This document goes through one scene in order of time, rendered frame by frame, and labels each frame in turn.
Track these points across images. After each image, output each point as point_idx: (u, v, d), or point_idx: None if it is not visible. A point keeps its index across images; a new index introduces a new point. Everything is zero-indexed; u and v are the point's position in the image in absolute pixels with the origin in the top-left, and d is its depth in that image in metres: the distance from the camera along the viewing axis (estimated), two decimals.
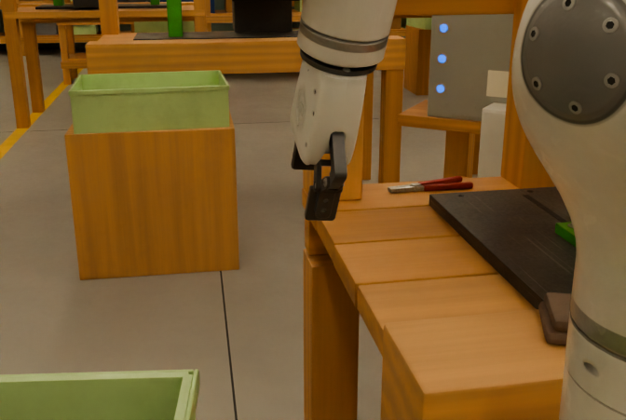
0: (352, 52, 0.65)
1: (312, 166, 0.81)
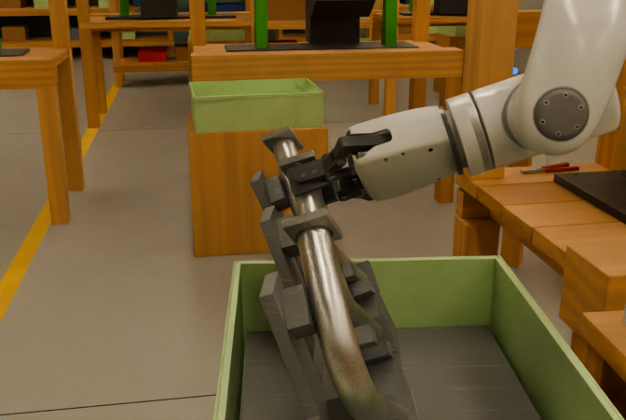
0: (468, 113, 0.71)
1: None
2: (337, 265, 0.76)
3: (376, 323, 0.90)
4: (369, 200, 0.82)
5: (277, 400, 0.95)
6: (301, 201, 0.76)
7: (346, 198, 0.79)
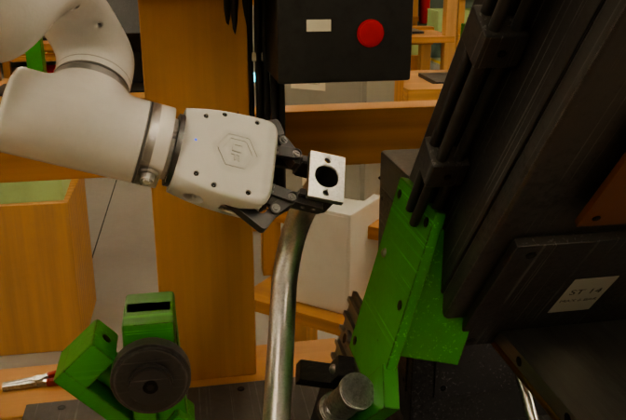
0: None
1: (320, 203, 0.78)
2: (285, 237, 0.84)
3: (265, 392, 0.77)
4: (263, 232, 0.74)
5: None
6: None
7: None
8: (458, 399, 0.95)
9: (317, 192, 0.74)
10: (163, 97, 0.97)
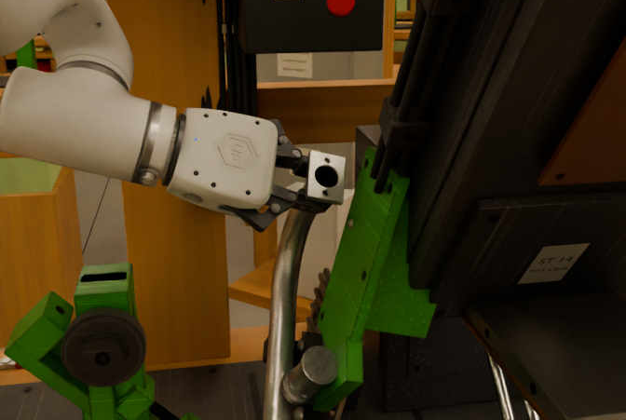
0: None
1: (320, 203, 0.78)
2: (286, 237, 0.84)
3: (266, 392, 0.77)
4: (262, 232, 0.74)
5: None
6: None
7: None
8: (433, 379, 0.93)
9: (317, 192, 0.74)
10: None
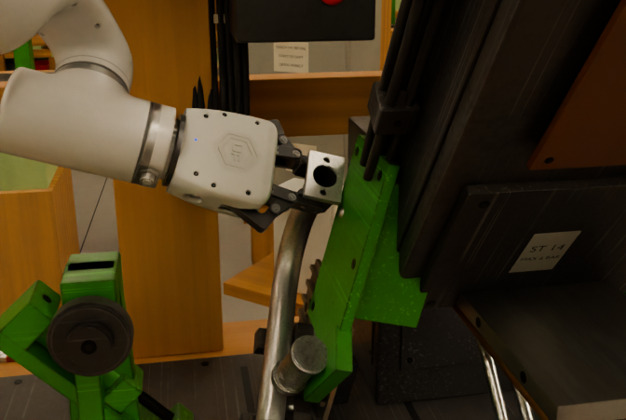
0: None
1: (320, 203, 0.78)
2: (286, 237, 0.84)
3: (261, 391, 0.77)
4: (263, 232, 0.74)
5: None
6: (319, 185, 0.81)
7: None
8: (426, 372, 0.92)
9: (314, 191, 0.74)
10: None
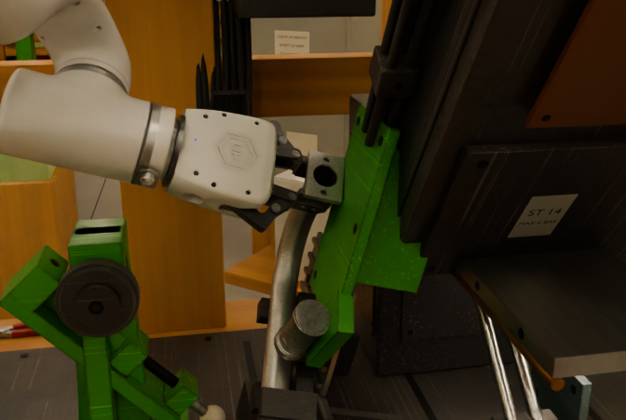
0: None
1: (321, 203, 0.78)
2: (285, 237, 0.84)
3: None
4: (263, 232, 0.74)
5: None
6: None
7: None
8: (427, 344, 0.94)
9: (315, 191, 0.74)
10: (126, 37, 0.95)
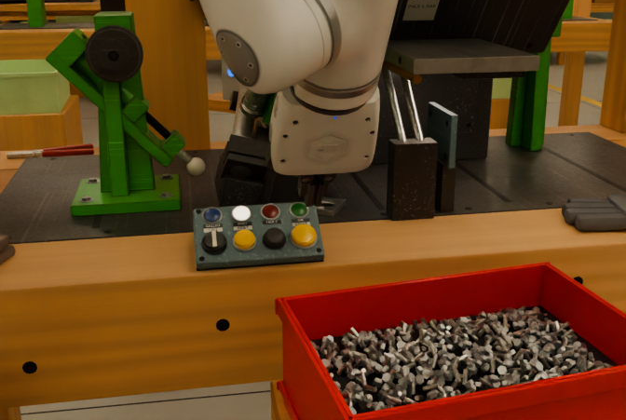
0: None
1: None
2: None
3: None
4: (266, 158, 0.74)
5: None
6: None
7: None
8: None
9: None
10: None
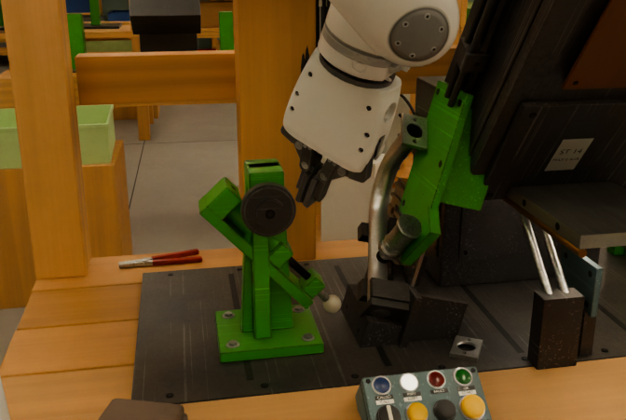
0: None
1: (306, 197, 0.78)
2: (379, 178, 1.16)
3: (369, 283, 1.08)
4: (362, 182, 0.73)
5: None
6: None
7: (325, 178, 0.75)
8: (477, 262, 1.26)
9: (408, 141, 1.06)
10: (251, 33, 1.27)
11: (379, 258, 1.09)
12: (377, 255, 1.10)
